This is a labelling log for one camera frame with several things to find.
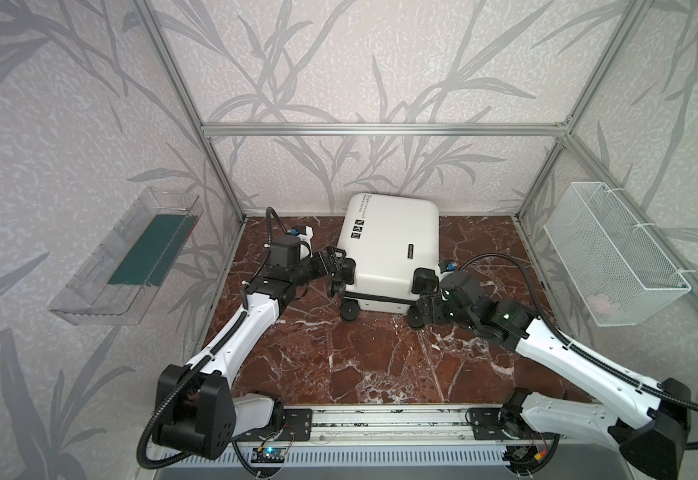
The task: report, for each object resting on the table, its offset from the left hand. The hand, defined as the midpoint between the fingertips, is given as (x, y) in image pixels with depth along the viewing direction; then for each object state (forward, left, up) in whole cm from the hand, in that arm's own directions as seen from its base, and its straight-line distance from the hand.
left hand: (339, 248), depth 81 cm
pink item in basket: (-15, -65, -1) cm, 67 cm away
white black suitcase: (+7, -14, -3) cm, 16 cm away
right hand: (-11, -24, -4) cm, 27 cm away
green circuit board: (-45, +16, -23) cm, 53 cm away
